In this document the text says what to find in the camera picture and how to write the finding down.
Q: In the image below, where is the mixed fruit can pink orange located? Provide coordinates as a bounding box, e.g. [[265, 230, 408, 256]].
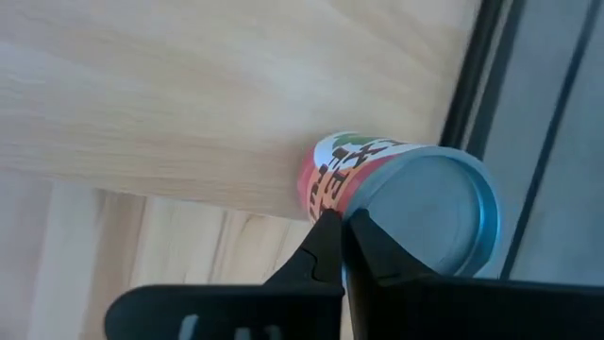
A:
[[296, 130, 501, 280]]

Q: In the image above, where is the black floor tape strip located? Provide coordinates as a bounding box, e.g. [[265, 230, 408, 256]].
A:
[[498, 0, 604, 281]]

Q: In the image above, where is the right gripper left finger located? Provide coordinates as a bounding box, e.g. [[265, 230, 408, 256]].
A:
[[103, 209, 345, 340]]

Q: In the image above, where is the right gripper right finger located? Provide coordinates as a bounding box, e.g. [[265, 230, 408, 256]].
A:
[[344, 209, 604, 340]]

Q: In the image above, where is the black aluminium rig frame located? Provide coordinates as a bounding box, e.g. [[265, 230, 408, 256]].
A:
[[438, 0, 528, 162]]

